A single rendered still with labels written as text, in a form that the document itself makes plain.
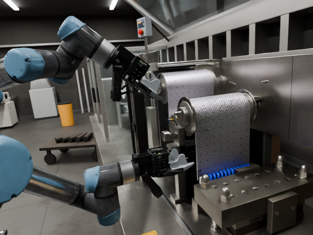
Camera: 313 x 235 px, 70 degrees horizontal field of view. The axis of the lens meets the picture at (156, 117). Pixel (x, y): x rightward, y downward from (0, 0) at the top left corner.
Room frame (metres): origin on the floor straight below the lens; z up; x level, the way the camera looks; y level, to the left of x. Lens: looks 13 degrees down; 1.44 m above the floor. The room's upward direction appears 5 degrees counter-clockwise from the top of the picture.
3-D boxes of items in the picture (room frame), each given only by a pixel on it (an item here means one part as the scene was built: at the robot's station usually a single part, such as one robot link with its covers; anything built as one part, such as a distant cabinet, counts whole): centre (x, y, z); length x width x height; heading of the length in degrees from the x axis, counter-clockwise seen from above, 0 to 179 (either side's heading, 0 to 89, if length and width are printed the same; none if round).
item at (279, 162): (0.78, -0.46, 1.05); 0.04 x 0.04 x 0.04
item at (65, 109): (6.36, 2.60, 0.33); 0.40 x 0.40 x 0.66
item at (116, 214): (0.66, 0.20, 1.01); 0.11 x 0.08 x 0.11; 58
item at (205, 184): (0.68, -0.15, 1.05); 0.04 x 0.04 x 0.04
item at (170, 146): (0.83, -0.06, 1.05); 0.06 x 0.05 x 0.31; 108
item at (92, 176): (0.65, 0.18, 1.11); 0.11 x 0.08 x 0.09; 109
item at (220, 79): (1.14, -0.31, 1.34); 0.07 x 0.07 x 0.07; 18
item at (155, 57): (1.52, 0.01, 1.50); 0.14 x 0.14 x 0.06
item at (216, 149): (0.79, -0.24, 1.11); 0.23 x 0.01 x 0.18; 108
